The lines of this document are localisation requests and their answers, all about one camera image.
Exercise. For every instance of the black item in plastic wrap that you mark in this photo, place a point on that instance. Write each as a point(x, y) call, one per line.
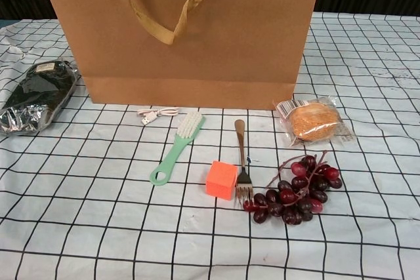
point(36, 90)

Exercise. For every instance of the brown paper bag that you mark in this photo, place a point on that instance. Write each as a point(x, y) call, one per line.
point(229, 47)

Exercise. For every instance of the white checked tablecloth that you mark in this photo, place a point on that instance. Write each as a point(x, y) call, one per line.
point(361, 227)

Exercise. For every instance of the dark red grape bunch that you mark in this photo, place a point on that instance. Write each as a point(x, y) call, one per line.
point(295, 194)

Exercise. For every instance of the orange cube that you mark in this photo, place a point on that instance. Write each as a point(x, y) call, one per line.
point(220, 180)

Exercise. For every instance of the green plastic brush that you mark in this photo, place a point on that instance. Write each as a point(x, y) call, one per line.
point(174, 152)

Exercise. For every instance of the metal fork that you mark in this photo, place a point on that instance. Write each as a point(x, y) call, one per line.
point(242, 149)

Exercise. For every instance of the packaged orange bun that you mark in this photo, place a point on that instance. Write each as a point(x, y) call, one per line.
point(311, 119)

